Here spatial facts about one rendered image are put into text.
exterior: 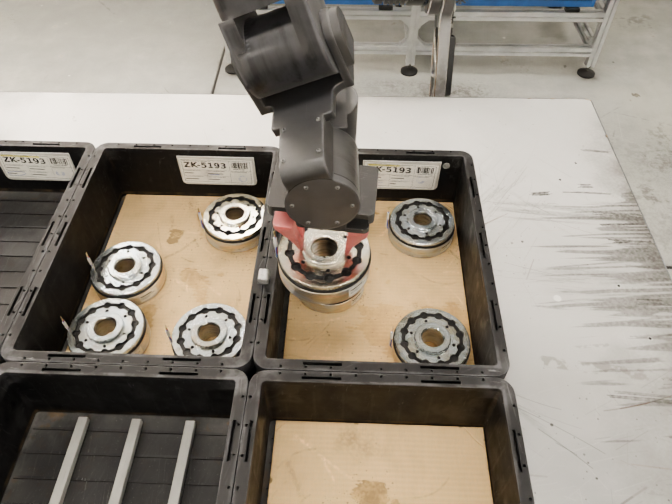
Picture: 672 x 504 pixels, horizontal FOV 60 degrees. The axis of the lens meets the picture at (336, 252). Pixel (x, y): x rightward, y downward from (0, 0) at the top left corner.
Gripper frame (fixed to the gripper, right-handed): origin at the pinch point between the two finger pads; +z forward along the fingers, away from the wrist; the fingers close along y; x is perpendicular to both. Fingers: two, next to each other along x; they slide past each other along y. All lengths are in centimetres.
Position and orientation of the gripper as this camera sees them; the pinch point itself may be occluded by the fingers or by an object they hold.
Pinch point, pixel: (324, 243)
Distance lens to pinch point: 63.0
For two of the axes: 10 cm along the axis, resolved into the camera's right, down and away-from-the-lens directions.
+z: -0.1, 6.0, 8.0
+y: 9.9, 0.9, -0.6
